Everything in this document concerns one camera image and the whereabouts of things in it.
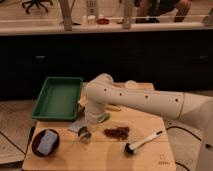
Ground green plastic tray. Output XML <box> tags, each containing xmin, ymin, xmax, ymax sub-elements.
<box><xmin>32</xmin><ymin>77</ymin><xmax>83</xmax><ymax>121</ymax></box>

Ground red object on shelf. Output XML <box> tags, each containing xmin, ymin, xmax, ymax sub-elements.
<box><xmin>97</xmin><ymin>18</ymin><xmax>109</xmax><ymax>25</ymax></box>

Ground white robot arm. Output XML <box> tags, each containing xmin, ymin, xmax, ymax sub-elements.
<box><xmin>84</xmin><ymin>73</ymin><xmax>213</xmax><ymax>171</ymax></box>

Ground black office chair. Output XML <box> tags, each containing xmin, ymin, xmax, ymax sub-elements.
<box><xmin>21</xmin><ymin>0</ymin><xmax>53</xmax><ymax>14</ymax></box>

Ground green cucumber toy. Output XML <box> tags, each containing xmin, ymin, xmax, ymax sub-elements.
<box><xmin>100</xmin><ymin>113</ymin><xmax>111</xmax><ymax>122</ymax></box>

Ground black and white brush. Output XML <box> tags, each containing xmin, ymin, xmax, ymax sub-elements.
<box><xmin>124</xmin><ymin>130</ymin><xmax>163</xmax><ymax>155</ymax></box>

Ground yellow corn toy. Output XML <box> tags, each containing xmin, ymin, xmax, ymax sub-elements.
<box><xmin>107</xmin><ymin>104</ymin><xmax>121</xmax><ymax>112</ymax></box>

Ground white cup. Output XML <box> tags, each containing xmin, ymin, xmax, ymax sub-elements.
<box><xmin>124</xmin><ymin>80</ymin><xmax>138</xmax><ymax>89</ymax></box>

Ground person in background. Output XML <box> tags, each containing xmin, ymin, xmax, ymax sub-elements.
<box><xmin>136</xmin><ymin>0</ymin><xmax>191</xmax><ymax>23</ymax></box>

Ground black cable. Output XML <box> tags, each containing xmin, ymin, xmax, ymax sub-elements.
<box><xmin>165</xmin><ymin>125</ymin><xmax>201</xmax><ymax>138</ymax></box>

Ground blue sponge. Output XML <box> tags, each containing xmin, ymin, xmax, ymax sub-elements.
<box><xmin>37</xmin><ymin>130</ymin><xmax>58</xmax><ymax>156</ymax></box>

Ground grey cloth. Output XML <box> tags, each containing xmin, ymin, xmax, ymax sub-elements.
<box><xmin>68</xmin><ymin>117</ymin><xmax>86</xmax><ymax>133</ymax></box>

